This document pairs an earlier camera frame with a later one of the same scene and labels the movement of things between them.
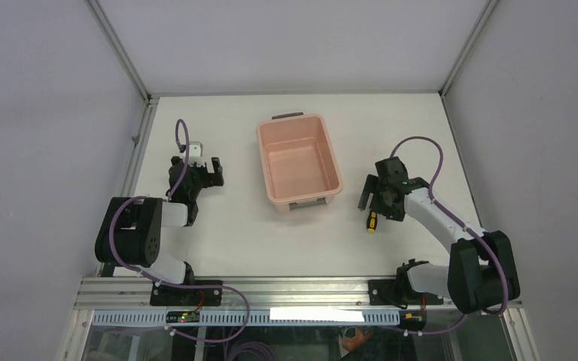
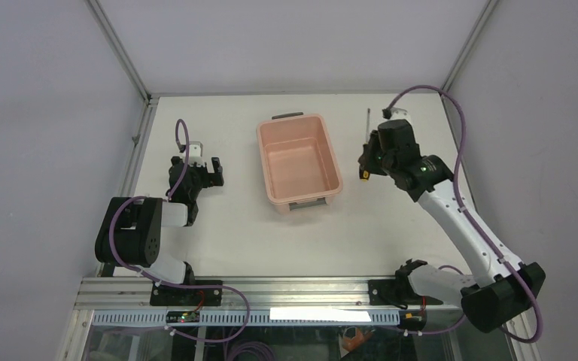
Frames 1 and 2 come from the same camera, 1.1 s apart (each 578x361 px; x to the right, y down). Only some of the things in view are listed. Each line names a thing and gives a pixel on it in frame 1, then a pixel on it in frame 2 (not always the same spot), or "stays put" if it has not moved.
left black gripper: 210,179 stays put
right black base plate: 398,292 stays put
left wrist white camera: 195,153 stays put
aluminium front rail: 135,294 stays put
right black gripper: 372,185 -> 374,144
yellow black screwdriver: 372,221 -> 364,160
